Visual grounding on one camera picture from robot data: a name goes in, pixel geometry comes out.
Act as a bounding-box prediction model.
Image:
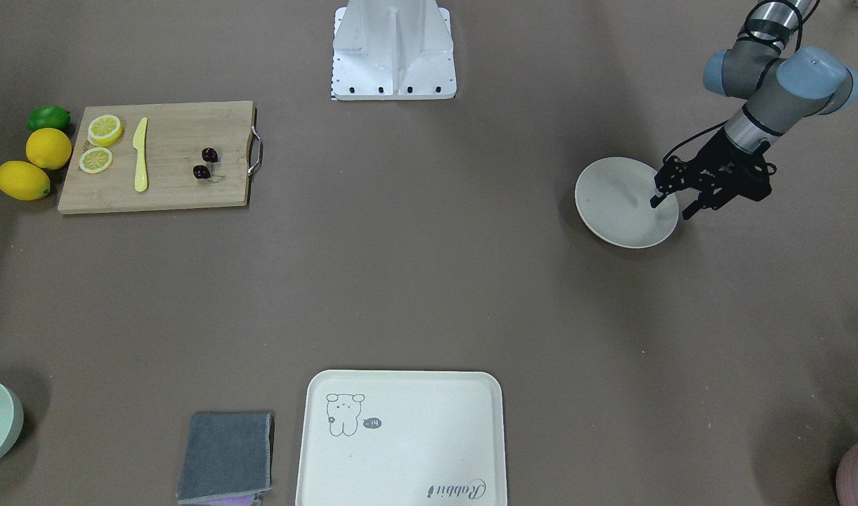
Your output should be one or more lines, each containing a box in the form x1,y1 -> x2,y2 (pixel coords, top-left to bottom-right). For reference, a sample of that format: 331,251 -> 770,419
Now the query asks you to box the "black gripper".
649,126 -> 774,221

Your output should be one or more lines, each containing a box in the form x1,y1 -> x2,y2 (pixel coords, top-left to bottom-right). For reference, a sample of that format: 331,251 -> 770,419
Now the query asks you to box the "cream round plate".
574,157 -> 680,249

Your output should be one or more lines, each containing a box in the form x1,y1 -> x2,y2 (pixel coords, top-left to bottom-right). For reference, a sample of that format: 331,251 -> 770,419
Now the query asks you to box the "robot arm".
650,1 -> 858,220

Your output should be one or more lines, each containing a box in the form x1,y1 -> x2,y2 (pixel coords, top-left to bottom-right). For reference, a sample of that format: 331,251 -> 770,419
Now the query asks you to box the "cream rabbit tray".
296,370 -> 508,505

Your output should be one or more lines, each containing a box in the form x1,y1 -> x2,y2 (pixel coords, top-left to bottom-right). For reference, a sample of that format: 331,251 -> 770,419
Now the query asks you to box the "dark red cherry upper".
201,147 -> 219,164

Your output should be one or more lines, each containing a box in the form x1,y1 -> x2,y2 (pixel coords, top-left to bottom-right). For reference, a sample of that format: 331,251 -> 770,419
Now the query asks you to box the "dark red cherry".
201,147 -> 219,164
192,164 -> 224,183

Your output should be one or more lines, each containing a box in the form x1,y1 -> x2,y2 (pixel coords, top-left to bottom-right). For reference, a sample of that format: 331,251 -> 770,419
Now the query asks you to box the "dark red cherry lower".
192,164 -> 224,183

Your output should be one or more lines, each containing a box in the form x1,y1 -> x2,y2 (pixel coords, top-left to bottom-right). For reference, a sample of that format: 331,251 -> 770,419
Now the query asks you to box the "wooden cutting board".
57,100 -> 262,214

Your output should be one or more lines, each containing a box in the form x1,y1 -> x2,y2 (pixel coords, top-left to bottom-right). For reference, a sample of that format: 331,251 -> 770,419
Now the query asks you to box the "grey folded cloth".
177,411 -> 273,505

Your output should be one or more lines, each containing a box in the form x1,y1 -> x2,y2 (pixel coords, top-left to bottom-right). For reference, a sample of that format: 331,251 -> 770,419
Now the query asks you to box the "yellow plastic knife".
132,117 -> 148,193

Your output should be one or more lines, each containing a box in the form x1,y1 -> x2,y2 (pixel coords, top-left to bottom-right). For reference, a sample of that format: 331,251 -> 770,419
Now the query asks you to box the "lemon slice upper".
87,115 -> 124,148

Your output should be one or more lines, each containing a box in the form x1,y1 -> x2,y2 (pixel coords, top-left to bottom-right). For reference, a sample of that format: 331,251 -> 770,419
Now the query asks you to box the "lemon slice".
79,147 -> 114,175
87,115 -> 124,148

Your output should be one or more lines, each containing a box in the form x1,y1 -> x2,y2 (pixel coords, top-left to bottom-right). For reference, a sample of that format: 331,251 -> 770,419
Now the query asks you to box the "lemon slice lower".
79,147 -> 114,175

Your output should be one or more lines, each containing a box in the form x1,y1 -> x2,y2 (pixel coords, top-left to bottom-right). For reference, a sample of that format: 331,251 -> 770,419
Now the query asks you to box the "yellow lemon near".
26,128 -> 72,170

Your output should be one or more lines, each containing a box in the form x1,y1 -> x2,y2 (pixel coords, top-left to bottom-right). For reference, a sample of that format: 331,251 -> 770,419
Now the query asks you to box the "yellow lemon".
26,128 -> 72,170
0,160 -> 51,201

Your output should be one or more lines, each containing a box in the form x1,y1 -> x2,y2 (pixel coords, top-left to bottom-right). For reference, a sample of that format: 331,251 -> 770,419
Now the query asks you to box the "green lime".
26,105 -> 71,131

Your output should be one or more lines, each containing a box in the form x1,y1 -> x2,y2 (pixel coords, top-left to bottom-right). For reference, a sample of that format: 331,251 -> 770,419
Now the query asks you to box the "yellow lemon far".
0,160 -> 51,201

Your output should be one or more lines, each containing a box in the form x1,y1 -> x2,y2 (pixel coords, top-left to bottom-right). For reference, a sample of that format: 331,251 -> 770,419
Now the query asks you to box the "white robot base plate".
330,1 -> 457,100

